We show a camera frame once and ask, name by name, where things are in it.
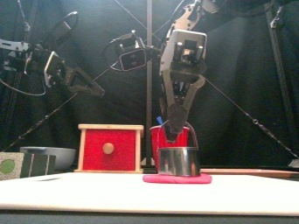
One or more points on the round metal cutter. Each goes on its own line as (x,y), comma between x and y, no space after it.
(178,162)

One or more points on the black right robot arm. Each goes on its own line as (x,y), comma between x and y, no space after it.
(193,13)

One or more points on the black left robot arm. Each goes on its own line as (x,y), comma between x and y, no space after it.
(22,55)

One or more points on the wooden drawer box red front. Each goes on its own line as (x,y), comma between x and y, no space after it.
(110,150)

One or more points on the grey bowl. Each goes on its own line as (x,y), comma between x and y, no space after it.
(57,157)

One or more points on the pink dough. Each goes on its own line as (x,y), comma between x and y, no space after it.
(176,179)

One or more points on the blue utensil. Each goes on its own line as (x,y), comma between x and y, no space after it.
(158,120)

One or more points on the red plastic cup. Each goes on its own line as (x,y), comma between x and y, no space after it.
(158,140)

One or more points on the dark box with green circle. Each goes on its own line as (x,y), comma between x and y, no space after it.
(22,164)

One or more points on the white cutting board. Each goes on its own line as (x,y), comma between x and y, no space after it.
(116,194)

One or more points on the vertical frame pole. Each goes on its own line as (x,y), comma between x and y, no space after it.
(148,96)

